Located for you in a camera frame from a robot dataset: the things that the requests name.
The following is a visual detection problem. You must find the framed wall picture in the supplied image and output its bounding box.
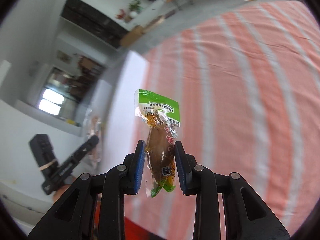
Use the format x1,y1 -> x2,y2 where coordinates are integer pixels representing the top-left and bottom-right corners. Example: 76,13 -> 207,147
56,50 -> 72,63

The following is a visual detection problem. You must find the leafy plant in vase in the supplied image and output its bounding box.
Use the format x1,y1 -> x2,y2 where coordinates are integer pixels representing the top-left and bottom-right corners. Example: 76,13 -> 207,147
129,0 -> 142,18

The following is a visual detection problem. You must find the long white cardboard box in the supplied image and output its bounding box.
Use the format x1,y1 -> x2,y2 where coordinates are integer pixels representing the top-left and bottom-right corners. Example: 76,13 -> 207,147
99,51 -> 150,177

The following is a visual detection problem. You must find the balcony glass door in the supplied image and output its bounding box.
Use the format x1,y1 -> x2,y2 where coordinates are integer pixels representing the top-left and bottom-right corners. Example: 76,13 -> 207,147
37,66 -> 83,128

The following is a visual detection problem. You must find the dark display cabinet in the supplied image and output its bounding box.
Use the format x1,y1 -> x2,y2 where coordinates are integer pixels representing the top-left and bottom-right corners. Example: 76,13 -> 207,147
60,0 -> 130,49

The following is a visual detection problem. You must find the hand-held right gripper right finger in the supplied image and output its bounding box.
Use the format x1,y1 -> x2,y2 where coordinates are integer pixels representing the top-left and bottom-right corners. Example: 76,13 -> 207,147
174,141 -> 292,240

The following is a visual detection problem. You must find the small brown cardboard box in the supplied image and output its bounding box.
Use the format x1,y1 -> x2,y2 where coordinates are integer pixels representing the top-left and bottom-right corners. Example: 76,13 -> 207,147
121,25 -> 145,47

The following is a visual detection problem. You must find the person's left hand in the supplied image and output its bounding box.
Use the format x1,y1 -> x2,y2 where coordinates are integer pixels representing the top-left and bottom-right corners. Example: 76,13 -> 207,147
52,177 -> 74,203

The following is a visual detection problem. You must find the red flower bouquet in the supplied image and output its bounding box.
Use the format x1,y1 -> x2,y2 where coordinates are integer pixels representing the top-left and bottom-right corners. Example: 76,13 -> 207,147
116,9 -> 133,23

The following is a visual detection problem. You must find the green packet of brown meat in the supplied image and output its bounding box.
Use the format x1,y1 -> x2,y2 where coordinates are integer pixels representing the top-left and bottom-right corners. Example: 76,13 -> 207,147
134,89 -> 184,198

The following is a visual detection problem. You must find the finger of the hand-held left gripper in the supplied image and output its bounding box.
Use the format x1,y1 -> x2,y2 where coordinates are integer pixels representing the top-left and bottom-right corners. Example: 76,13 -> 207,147
59,135 -> 100,178

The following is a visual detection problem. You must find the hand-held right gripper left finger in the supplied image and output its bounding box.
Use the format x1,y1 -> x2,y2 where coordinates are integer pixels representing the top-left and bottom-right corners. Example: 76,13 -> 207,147
27,140 -> 147,240

